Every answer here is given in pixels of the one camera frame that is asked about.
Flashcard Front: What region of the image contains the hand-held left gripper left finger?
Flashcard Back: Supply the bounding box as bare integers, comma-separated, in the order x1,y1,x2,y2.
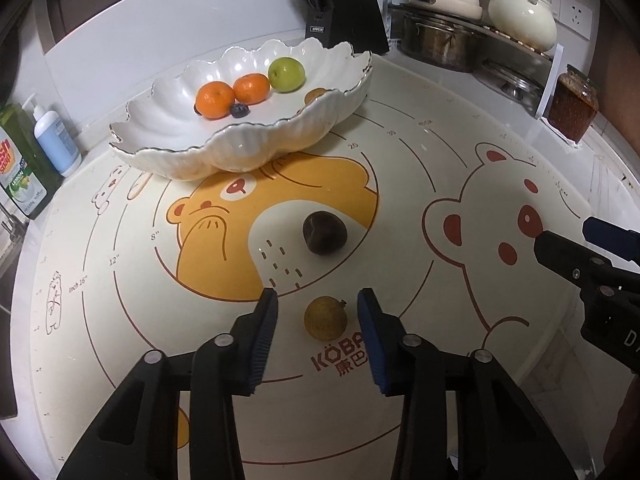
55,287,279,480

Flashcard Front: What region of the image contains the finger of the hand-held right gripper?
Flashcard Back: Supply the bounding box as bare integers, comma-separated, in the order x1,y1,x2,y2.
582,216,640,263
533,230,640,306

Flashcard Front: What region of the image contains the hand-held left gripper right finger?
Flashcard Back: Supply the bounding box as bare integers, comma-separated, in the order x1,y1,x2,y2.
356,287,581,480

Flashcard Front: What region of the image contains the dark brown round fruit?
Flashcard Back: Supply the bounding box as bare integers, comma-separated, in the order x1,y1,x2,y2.
302,211,348,256

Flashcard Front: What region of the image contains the white scalloped ceramic bowl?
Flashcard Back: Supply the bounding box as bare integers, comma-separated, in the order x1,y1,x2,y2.
109,38,375,182

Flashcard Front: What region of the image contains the orange tangerine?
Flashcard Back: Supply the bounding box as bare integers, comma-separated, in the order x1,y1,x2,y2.
233,73,271,107
195,81,237,121

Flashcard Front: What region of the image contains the green round jujube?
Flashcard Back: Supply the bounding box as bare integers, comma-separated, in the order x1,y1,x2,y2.
267,56,306,94

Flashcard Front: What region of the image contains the person's right forearm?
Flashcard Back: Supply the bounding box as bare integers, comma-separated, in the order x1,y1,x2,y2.
602,375,640,480

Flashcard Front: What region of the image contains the glass jar of chili sauce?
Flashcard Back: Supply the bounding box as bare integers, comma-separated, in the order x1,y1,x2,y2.
547,64,600,143

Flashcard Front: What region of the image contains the cream bear print baking mat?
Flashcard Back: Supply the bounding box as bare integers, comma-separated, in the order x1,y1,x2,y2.
10,52,593,480

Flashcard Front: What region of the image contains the curved pot rack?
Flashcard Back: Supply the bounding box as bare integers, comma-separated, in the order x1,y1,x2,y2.
395,2,566,121

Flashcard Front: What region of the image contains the glass pot lid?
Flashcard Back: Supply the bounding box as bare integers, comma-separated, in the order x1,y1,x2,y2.
475,57,548,106

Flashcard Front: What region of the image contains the wooden trivet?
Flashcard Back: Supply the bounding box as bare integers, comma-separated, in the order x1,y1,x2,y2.
492,27,551,53

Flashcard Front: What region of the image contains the cream lidded casserole pot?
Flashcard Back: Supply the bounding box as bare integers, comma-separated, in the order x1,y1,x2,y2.
487,0,558,53

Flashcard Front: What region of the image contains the large steel pot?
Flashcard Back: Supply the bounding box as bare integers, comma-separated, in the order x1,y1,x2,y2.
398,10,483,73

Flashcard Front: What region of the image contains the cream shallow pan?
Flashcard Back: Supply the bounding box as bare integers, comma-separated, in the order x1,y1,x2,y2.
410,0,485,21

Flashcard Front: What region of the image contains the steel faucet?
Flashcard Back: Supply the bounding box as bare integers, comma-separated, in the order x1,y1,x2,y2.
0,200,28,256

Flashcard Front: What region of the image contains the white blue pump bottle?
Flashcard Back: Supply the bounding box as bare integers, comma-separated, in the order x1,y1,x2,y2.
22,92,83,178

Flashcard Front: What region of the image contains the green dish soap bottle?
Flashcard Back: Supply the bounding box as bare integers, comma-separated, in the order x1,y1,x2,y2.
0,102,63,221

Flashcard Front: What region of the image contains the black knife block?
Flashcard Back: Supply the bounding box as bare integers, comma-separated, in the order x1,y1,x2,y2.
305,0,391,56

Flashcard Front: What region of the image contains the white wall outlet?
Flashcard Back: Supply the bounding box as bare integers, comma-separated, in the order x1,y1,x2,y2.
557,0,596,41

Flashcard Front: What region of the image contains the dark wooden wall cabinet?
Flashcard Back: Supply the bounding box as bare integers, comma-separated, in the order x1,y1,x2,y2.
0,0,301,56

